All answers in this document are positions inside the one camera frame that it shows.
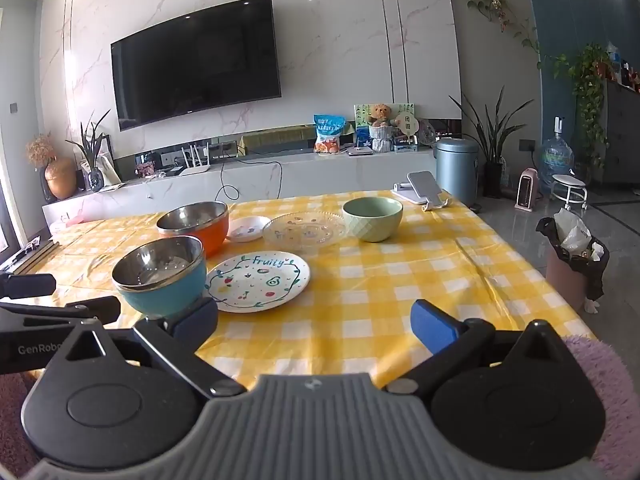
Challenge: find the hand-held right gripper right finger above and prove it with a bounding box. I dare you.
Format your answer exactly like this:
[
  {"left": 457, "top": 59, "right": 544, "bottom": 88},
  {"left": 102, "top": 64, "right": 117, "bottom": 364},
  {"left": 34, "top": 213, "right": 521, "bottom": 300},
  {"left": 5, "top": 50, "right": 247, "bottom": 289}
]
[{"left": 382, "top": 299, "right": 576, "bottom": 402}]

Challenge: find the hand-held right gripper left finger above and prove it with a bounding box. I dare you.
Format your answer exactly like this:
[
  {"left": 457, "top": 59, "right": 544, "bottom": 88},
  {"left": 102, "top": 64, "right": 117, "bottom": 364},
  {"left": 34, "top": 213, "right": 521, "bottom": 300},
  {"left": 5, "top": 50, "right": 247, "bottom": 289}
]
[{"left": 47, "top": 297, "right": 248, "bottom": 402}]

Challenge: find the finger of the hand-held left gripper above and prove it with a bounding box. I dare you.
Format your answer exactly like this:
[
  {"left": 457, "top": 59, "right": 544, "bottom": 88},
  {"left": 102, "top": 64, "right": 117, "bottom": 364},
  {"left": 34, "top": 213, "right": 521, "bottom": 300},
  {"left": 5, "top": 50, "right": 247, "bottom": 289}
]
[
  {"left": 0, "top": 296, "right": 122, "bottom": 325},
  {"left": 0, "top": 272, "right": 57, "bottom": 302}
]

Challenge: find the clear patterned glass plate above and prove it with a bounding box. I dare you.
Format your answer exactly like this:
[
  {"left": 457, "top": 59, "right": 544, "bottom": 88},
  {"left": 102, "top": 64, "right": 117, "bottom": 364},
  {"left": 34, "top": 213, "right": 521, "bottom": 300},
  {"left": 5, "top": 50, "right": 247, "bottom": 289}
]
[{"left": 262, "top": 211, "right": 349, "bottom": 254}]

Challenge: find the blue steel-lined bowl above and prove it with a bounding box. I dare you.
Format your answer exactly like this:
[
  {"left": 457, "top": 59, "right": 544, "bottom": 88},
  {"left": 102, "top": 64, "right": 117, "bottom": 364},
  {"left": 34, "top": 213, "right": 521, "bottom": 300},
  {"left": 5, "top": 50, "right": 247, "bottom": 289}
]
[{"left": 111, "top": 234, "right": 208, "bottom": 319}]

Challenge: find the yellow checked tablecloth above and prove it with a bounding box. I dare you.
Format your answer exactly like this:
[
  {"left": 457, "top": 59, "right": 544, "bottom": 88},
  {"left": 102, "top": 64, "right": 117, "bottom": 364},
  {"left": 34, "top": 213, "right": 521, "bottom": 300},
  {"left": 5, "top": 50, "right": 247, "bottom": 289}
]
[{"left": 30, "top": 189, "right": 599, "bottom": 392}]

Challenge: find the white plate with fruit drawings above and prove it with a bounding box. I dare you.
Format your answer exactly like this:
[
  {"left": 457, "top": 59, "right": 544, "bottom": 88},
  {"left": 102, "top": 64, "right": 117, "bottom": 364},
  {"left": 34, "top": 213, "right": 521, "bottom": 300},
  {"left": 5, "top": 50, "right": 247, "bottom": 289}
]
[{"left": 204, "top": 251, "right": 311, "bottom": 314}]

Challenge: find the orange steel-lined bowl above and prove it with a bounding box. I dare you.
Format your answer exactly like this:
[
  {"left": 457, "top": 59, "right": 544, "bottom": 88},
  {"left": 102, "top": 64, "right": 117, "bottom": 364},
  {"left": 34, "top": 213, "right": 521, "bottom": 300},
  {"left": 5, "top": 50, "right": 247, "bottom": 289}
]
[{"left": 156, "top": 201, "right": 230, "bottom": 257}]

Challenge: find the small white printed plate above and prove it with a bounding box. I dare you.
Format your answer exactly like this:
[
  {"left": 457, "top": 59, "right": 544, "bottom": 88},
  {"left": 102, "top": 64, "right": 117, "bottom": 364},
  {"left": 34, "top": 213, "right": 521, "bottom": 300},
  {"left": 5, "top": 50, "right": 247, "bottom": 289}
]
[{"left": 226, "top": 215, "right": 271, "bottom": 243}]

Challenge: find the orange round vase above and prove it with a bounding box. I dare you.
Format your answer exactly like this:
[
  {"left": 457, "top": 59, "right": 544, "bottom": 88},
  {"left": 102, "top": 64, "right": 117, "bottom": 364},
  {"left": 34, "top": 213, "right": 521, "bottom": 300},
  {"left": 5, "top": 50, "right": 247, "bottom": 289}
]
[{"left": 44, "top": 156, "right": 77, "bottom": 201}]

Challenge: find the green ceramic bowl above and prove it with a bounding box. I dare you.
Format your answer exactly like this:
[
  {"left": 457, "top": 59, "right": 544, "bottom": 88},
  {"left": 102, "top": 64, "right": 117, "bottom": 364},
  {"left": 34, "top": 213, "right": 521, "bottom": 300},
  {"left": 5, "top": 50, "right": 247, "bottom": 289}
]
[{"left": 342, "top": 197, "right": 404, "bottom": 243}]

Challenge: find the dried flower bunch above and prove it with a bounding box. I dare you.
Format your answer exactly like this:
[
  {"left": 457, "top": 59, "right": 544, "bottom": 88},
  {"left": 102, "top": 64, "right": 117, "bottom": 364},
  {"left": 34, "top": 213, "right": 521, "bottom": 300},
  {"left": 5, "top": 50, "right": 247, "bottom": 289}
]
[{"left": 25, "top": 133, "right": 56, "bottom": 169}]

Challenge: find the white phone stand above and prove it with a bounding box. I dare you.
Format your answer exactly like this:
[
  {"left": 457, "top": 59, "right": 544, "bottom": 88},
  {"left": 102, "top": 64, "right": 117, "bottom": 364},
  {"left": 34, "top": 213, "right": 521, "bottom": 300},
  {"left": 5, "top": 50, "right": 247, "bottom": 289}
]
[{"left": 391, "top": 170, "right": 451, "bottom": 212}]

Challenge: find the pink bin with black bag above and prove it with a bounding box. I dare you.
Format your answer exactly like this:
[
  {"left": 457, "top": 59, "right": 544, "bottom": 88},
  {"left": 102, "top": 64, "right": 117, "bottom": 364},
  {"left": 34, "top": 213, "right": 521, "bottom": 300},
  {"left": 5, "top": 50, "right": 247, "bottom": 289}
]
[{"left": 536, "top": 208, "right": 611, "bottom": 312}]

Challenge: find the green plant in glass vase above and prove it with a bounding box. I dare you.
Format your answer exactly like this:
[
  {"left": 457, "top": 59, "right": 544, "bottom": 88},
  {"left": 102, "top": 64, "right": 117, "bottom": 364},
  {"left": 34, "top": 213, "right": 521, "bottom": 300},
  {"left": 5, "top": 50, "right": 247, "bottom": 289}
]
[{"left": 65, "top": 109, "right": 112, "bottom": 193}]

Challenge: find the white router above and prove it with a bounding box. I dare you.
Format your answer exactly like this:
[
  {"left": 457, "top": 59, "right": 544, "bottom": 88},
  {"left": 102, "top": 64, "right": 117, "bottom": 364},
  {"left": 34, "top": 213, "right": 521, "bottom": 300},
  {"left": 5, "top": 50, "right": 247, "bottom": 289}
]
[{"left": 178, "top": 143, "right": 212, "bottom": 177}]

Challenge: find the blue metal trash can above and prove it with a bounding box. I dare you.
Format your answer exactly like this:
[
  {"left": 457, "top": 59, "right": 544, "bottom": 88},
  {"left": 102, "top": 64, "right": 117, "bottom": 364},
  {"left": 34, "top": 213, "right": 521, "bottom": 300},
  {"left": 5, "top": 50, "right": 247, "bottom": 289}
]
[{"left": 433, "top": 138, "right": 480, "bottom": 206}]

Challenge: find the small white heater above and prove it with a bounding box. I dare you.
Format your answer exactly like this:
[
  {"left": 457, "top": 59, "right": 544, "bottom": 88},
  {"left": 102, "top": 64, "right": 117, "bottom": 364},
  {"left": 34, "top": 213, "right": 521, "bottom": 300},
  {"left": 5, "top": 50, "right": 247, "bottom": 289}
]
[{"left": 515, "top": 167, "right": 543, "bottom": 211}]

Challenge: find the potted snake plant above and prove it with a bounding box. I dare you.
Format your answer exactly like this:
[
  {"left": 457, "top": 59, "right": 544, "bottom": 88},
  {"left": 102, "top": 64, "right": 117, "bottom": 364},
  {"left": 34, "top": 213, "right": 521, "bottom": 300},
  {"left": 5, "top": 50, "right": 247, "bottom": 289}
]
[{"left": 448, "top": 86, "right": 536, "bottom": 199}]

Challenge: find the white marble television cabinet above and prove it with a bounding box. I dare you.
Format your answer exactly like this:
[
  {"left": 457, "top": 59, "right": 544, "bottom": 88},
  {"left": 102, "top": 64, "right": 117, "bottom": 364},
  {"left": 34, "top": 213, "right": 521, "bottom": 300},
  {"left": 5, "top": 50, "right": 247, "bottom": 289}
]
[{"left": 42, "top": 132, "right": 463, "bottom": 225}]

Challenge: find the white round stool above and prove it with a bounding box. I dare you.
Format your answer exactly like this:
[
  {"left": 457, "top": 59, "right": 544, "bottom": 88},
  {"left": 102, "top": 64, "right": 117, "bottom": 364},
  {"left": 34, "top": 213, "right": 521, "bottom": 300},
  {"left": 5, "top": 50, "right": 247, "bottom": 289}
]
[{"left": 550, "top": 174, "right": 590, "bottom": 211}]

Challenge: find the yellow cardboard box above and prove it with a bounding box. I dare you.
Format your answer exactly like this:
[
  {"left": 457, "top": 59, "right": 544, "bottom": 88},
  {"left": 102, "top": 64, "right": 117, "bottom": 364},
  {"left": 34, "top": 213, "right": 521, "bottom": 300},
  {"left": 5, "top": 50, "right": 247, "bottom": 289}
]
[{"left": 238, "top": 127, "right": 317, "bottom": 155}]

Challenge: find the purple fluffy cushion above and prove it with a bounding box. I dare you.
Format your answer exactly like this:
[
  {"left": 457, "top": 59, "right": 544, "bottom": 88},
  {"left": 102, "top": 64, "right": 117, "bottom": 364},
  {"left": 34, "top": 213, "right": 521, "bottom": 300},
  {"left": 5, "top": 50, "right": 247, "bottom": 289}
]
[{"left": 562, "top": 335, "right": 640, "bottom": 480}]

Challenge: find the round paper fan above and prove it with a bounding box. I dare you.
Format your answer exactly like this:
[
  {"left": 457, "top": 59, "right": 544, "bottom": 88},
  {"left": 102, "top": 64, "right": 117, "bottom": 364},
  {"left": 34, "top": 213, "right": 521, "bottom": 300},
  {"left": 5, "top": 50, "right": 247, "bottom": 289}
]
[{"left": 390, "top": 112, "right": 419, "bottom": 137}]

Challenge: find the water bottle with pump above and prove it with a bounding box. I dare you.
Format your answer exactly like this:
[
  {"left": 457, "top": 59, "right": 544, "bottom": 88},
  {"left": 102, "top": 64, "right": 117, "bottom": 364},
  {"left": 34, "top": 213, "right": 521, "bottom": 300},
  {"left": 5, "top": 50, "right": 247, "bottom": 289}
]
[{"left": 540, "top": 115, "right": 575, "bottom": 184}]

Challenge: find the green picture board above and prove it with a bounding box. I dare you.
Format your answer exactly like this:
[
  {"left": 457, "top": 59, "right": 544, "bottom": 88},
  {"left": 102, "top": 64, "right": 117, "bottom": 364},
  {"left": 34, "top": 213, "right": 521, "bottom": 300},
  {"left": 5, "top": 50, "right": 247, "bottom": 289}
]
[{"left": 354, "top": 103, "right": 416, "bottom": 147}]

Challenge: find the blue snack bag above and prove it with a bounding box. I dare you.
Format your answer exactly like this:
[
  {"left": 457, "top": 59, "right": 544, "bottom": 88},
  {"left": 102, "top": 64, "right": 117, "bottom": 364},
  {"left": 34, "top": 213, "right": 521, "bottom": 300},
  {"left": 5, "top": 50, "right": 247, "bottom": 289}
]
[{"left": 313, "top": 114, "right": 348, "bottom": 154}]

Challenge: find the brown teddy bear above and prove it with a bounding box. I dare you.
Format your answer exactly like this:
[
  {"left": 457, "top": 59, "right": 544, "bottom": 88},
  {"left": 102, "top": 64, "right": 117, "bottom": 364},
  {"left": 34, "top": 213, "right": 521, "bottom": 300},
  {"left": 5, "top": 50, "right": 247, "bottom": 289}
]
[{"left": 367, "top": 104, "right": 395, "bottom": 128}]

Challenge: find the hanging green vine plant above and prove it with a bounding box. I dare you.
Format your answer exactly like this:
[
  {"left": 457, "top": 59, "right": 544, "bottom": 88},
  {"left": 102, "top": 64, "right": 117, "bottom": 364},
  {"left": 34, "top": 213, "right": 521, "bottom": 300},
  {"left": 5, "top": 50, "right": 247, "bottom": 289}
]
[{"left": 552, "top": 43, "right": 617, "bottom": 172}]

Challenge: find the trailing vine with flowers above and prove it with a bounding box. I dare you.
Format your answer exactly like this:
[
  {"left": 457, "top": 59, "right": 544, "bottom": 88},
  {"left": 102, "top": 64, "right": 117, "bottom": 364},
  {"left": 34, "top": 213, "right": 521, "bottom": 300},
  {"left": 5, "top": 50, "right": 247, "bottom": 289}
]
[{"left": 462, "top": 0, "right": 544, "bottom": 69}]

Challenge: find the black cable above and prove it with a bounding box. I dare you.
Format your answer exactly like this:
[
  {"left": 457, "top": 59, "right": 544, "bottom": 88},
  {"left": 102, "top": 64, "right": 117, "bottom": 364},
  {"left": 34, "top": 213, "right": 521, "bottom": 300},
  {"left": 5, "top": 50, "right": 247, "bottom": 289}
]
[{"left": 215, "top": 159, "right": 284, "bottom": 204}]

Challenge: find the black wall television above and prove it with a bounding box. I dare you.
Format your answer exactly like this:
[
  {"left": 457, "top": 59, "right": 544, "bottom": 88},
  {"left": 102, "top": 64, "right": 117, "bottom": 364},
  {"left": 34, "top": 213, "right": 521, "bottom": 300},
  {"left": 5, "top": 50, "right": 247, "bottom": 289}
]
[{"left": 110, "top": 0, "right": 283, "bottom": 133}]

